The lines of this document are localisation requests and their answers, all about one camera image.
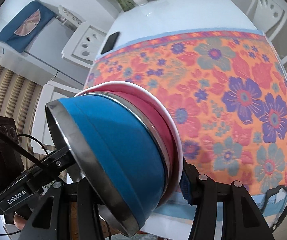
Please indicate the blue steel bowl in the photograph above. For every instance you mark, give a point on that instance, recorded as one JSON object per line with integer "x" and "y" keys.
{"x": 115, "y": 153}

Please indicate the blue fridge cover cloth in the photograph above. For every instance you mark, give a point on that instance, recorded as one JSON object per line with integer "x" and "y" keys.
{"x": 28, "y": 23}

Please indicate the white corner shelf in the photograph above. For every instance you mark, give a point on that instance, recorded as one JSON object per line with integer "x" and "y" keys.
{"x": 68, "y": 16}

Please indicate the floral orange tablecloth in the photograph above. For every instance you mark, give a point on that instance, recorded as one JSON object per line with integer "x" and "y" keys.
{"x": 226, "y": 91}

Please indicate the black smartphone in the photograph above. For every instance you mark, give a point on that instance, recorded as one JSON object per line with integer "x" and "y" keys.
{"x": 110, "y": 43}

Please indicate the white chair far right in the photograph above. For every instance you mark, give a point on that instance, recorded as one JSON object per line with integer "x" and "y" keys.
{"x": 270, "y": 16}

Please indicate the white chair far left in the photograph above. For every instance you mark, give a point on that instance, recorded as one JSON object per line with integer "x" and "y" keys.
{"x": 83, "y": 46}

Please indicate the red steel bowl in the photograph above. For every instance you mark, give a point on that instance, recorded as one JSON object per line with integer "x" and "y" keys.
{"x": 148, "y": 129}

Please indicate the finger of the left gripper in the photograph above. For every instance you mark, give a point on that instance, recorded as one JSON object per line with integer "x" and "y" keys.
{"x": 58, "y": 160}

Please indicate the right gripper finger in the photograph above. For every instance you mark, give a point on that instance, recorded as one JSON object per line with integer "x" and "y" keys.
{"x": 189, "y": 184}

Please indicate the pink cartoon bowl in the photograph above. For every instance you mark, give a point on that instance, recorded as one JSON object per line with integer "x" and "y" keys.
{"x": 127, "y": 87}

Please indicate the person's left hand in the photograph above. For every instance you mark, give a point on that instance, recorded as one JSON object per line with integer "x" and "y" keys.
{"x": 19, "y": 221}

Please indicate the white refrigerator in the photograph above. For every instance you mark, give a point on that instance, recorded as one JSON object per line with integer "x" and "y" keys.
{"x": 42, "y": 60}

